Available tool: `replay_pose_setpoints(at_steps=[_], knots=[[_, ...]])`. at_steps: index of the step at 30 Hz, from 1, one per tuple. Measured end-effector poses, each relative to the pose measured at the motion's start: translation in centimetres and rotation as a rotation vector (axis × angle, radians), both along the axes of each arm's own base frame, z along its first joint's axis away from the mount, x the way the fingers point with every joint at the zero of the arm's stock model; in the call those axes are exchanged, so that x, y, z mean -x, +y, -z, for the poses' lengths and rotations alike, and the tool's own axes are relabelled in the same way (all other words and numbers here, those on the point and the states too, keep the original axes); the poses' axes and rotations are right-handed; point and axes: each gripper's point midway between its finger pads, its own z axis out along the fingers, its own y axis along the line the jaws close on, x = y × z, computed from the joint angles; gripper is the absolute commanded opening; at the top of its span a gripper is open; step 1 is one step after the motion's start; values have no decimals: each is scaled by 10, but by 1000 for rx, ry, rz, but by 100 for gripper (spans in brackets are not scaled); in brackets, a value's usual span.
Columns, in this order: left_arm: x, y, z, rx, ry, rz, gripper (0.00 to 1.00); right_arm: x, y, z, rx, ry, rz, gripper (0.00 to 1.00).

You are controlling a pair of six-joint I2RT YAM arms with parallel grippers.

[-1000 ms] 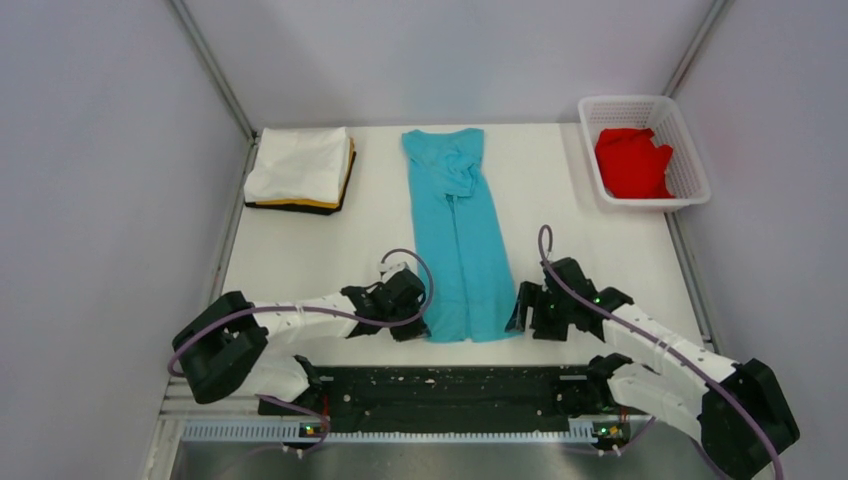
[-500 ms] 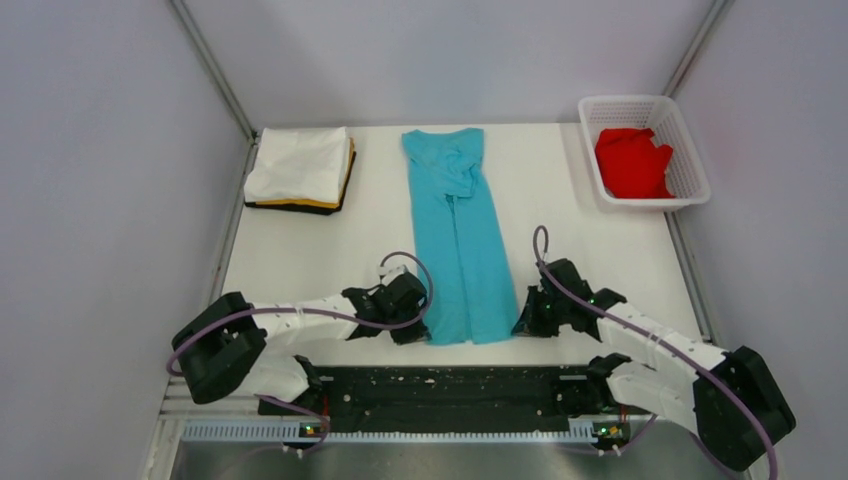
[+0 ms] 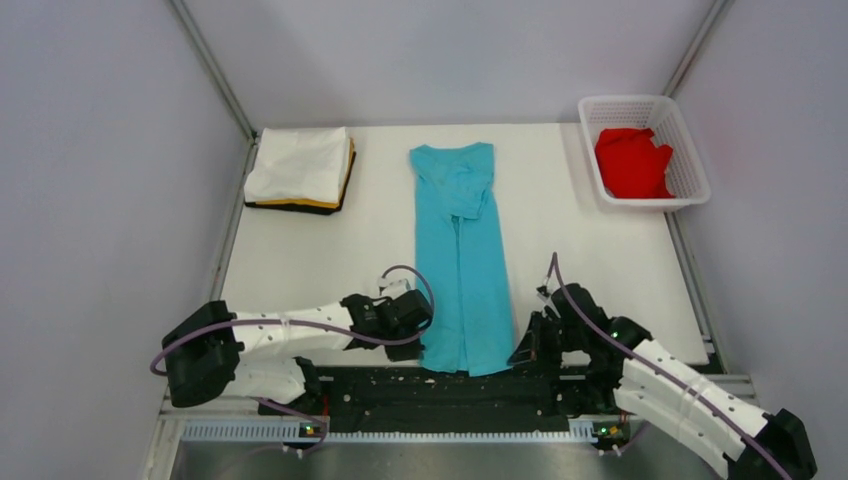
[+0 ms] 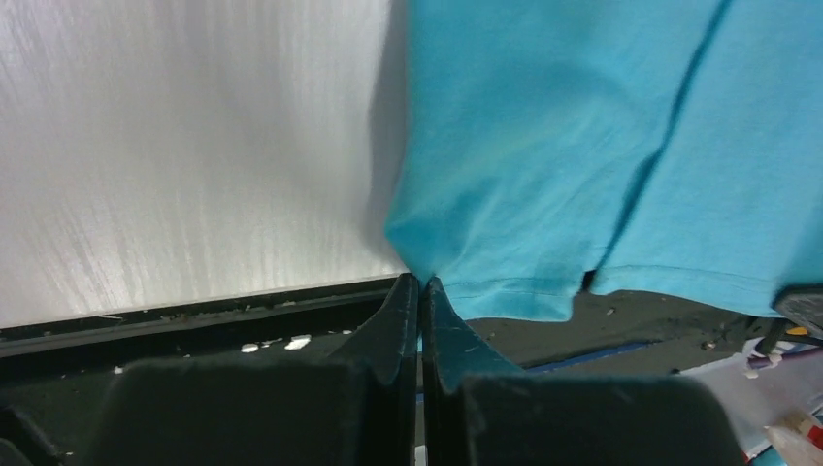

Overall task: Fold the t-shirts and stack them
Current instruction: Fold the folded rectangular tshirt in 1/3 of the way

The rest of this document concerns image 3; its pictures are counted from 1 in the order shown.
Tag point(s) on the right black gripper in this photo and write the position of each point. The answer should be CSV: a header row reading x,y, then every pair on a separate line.
x,y
528,351

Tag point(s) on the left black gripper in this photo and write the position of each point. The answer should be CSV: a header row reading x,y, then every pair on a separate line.
x,y
408,352

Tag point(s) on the teal t shirt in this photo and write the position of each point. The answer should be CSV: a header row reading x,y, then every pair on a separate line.
x,y
459,250

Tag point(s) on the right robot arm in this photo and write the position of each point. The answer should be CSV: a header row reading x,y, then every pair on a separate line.
x,y
630,372

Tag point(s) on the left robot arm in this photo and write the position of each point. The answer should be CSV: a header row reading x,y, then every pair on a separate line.
x,y
218,352

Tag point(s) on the red t shirt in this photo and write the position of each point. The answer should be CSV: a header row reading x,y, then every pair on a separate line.
x,y
631,165

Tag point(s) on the folded white t shirt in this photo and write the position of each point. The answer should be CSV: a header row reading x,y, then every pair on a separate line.
x,y
273,141

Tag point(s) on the white plastic basket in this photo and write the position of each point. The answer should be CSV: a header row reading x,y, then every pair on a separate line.
x,y
684,177

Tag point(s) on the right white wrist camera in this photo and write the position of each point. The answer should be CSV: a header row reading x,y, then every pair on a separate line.
x,y
544,296

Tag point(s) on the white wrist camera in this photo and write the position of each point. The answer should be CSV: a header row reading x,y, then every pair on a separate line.
x,y
393,288
544,296

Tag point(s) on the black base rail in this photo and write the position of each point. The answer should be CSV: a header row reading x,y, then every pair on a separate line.
x,y
525,399

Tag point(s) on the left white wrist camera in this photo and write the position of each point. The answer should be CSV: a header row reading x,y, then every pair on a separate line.
x,y
393,288

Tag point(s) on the white slotted cable duct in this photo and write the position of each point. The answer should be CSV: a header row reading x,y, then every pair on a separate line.
x,y
304,432

